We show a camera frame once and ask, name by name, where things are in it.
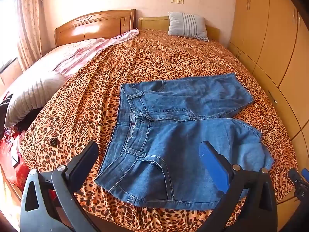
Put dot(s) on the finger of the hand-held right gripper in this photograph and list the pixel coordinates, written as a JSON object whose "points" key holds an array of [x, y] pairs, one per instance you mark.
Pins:
{"points": [[295, 175], [301, 192]]}

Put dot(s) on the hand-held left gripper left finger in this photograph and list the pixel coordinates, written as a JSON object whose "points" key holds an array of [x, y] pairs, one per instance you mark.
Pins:
{"points": [[84, 159]]}

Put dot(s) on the light wooden wardrobe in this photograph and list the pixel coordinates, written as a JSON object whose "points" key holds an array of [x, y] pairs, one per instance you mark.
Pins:
{"points": [[265, 29]]}

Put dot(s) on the pink floral quilt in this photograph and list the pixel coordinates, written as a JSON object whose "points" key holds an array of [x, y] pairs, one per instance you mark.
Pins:
{"points": [[79, 53]]}

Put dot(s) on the wall switch panel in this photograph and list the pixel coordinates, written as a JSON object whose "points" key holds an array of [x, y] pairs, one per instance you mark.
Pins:
{"points": [[177, 0]]}

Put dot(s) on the pink floral curtain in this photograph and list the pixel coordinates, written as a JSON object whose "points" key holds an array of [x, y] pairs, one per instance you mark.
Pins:
{"points": [[26, 29]]}

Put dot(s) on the plain light wooden headboard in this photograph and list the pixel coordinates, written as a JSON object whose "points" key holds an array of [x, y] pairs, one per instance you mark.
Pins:
{"points": [[152, 23]]}

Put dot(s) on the grey striped pillow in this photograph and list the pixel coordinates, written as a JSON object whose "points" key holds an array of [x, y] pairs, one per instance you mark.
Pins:
{"points": [[31, 94]]}

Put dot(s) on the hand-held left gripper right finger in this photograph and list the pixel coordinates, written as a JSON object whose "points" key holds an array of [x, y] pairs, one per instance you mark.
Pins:
{"points": [[212, 166]]}

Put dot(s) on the blue denim pants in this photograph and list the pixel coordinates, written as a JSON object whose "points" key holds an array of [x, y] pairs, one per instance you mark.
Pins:
{"points": [[169, 149]]}

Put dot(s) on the small black clip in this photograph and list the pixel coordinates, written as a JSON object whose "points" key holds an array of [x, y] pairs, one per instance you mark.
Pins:
{"points": [[53, 142]]}

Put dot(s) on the dark clothing pile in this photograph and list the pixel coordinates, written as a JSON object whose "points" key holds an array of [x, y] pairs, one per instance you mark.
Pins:
{"points": [[4, 111]]}

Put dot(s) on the carved wooden headboard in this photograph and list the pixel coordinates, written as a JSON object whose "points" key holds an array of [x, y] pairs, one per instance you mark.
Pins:
{"points": [[96, 26]]}

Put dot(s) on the blue striped pillow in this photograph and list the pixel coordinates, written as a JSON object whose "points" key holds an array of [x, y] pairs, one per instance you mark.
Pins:
{"points": [[185, 26]]}

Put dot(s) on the leopard print bed sheet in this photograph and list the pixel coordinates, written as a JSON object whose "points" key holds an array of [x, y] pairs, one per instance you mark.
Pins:
{"points": [[169, 60]]}

